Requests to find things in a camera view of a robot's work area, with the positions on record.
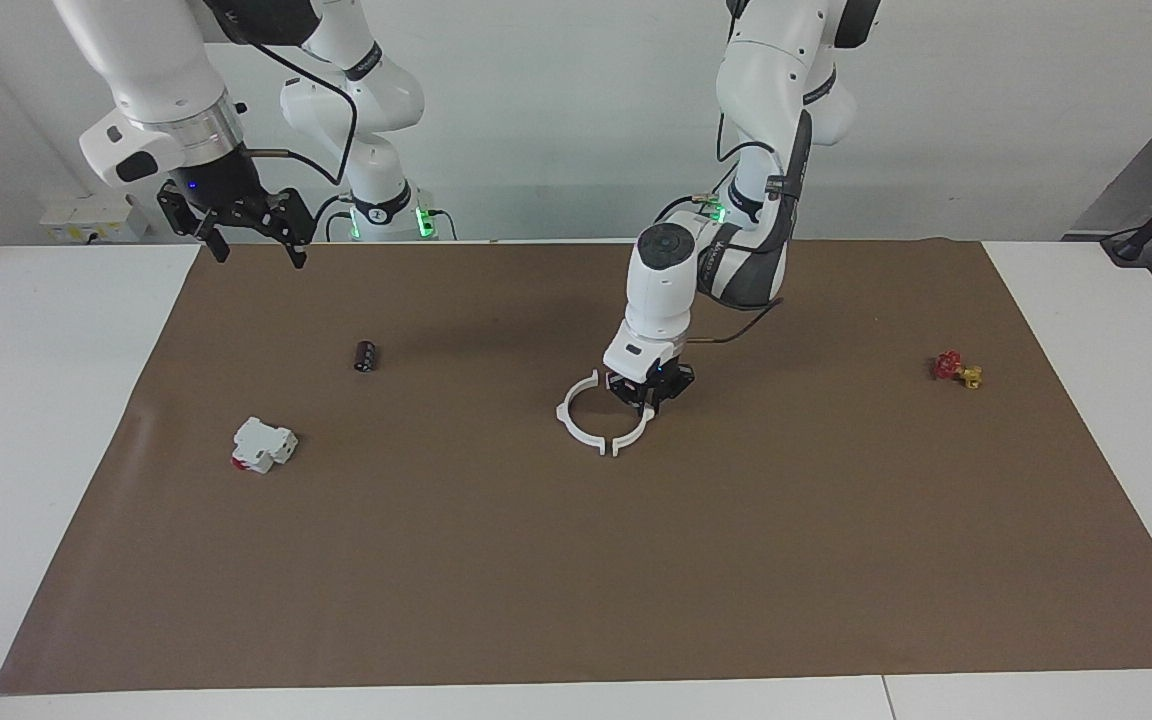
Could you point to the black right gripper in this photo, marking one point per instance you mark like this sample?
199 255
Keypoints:
219 188

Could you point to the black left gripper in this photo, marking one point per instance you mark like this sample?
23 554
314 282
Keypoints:
666 382

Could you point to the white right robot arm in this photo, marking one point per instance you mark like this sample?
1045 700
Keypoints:
151 60

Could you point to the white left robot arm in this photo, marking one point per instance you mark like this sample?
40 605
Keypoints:
666 290

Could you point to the white power strip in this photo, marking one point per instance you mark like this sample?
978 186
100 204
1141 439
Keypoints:
86 212

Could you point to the brown table mat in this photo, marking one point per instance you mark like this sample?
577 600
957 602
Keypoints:
576 560

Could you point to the small dark cylindrical capacitor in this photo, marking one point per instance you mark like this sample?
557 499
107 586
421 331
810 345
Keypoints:
367 357

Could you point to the white circuit breaker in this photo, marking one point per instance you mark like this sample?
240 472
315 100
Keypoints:
261 443

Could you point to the red handwheel yellow valve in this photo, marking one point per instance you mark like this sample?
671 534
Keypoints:
948 366

